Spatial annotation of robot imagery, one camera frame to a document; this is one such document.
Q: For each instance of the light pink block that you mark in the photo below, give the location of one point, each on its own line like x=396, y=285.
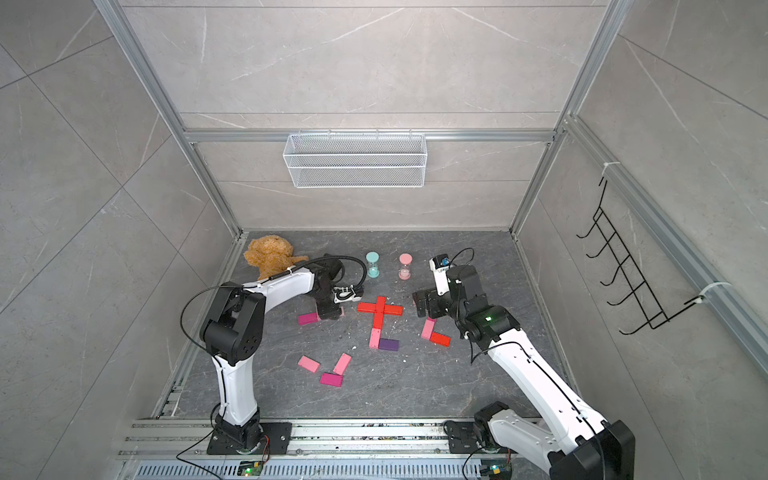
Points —
x=428, y=328

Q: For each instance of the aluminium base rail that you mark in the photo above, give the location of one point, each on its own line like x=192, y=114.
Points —
x=389, y=448

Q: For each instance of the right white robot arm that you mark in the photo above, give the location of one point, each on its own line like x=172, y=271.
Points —
x=573, y=440

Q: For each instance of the purple block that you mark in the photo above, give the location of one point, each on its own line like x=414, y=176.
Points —
x=389, y=345

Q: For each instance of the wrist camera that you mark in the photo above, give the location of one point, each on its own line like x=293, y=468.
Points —
x=343, y=294
x=439, y=265

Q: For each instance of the white wire mesh basket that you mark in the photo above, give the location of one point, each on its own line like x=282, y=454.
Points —
x=356, y=160

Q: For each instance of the magenta block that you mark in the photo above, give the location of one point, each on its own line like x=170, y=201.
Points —
x=308, y=318
x=331, y=379

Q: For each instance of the black wire hook rack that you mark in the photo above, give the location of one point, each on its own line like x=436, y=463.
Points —
x=627, y=268

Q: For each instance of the brown teddy bear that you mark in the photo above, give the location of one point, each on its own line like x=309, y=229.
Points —
x=271, y=255

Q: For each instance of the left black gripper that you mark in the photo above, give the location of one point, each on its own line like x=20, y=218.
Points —
x=331, y=312

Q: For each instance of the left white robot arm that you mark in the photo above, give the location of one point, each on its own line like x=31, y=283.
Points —
x=233, y=331

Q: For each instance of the teal sand timer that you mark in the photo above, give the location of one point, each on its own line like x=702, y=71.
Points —
x=372, y=259

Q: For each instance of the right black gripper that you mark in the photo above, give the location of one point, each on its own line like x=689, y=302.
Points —
x=423, y=296

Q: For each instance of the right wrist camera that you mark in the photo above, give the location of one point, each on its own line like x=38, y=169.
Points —
x=439, y=265

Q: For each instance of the pink sand timer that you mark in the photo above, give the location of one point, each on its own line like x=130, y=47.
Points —
x=405, y=260

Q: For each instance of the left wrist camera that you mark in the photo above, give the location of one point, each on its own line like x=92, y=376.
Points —
x=343, y=294

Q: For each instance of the red block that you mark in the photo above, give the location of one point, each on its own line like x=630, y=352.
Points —
x=393, y=310
x=440, y=339
x=365, y=307
x=378, y=320

